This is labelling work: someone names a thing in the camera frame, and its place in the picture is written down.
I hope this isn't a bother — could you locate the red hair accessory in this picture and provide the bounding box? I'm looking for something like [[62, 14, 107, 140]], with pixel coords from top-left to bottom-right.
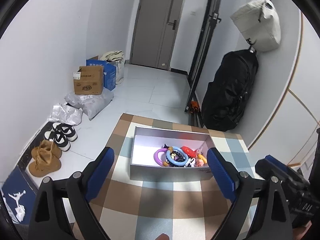
[[181, 146, 197, 158]]

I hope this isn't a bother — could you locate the light blue bangle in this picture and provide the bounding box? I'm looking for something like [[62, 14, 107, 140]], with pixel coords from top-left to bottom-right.
[[166, 146, 189, 167]]

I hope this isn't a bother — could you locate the grey open jewelry box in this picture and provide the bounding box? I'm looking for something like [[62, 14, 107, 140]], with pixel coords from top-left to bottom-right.
[[130, 127, 214, 182]]

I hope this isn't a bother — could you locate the person's right hand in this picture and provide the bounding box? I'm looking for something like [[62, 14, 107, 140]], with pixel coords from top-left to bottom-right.
[[155, 233, 170, 240]]

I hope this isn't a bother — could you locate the red pink bunny charm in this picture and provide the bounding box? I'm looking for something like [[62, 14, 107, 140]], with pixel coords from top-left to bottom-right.
[[195, 147, 203, 158]]

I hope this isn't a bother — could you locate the black white sneaker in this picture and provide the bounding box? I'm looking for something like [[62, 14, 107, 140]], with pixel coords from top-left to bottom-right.
[[44, 130, 71, 152], [53, 122, 78, 141]]

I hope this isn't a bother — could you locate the tan suede boot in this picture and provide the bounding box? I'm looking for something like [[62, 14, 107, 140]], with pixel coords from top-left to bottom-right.
[[28, 147, 61, 178], [38, 140, 62, 159]]

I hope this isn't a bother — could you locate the purple bangle with bead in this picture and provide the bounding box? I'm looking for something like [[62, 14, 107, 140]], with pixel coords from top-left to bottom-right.
[[153, 148, 169, 167]]

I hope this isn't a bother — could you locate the grey plastic mailer bag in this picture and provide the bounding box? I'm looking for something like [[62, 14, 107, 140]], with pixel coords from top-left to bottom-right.
[[65, 88, 114, 120]]

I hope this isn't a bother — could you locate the silver plastic mailer bag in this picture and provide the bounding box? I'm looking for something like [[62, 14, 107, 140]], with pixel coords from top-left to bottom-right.
[[48, 104, 83, 126]]

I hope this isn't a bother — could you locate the orange black tool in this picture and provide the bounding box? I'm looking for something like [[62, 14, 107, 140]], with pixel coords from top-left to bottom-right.
[[189, 101, 201, 114]]

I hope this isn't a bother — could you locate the black backpack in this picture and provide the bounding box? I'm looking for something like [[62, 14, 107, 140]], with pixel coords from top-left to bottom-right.
[[201, 49, 259, 132]]

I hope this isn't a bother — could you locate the navy jordan shoe box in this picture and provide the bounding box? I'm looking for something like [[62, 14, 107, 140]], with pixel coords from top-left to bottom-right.
[[1, 166, 37, 225]]

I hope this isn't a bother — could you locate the brown cardboard box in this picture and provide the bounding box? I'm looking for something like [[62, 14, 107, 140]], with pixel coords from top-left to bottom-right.
[[73, 66, 104, 95]]

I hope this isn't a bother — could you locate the blue cardboard box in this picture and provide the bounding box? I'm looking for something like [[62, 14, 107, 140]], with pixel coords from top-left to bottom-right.
[[86, 59, 116, 91]]

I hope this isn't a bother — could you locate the cream fabric bag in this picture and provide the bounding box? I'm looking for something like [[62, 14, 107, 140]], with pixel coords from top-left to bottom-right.
[[100, 50, 125, 85]]

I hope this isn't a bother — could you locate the white canvas tote bag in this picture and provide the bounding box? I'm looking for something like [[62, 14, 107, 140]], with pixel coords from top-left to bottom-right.
[[231, 0, 281, 52]]

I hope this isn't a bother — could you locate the grey door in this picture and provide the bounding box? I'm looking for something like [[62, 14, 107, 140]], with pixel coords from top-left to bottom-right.
[[130, 0, 184, 70]]

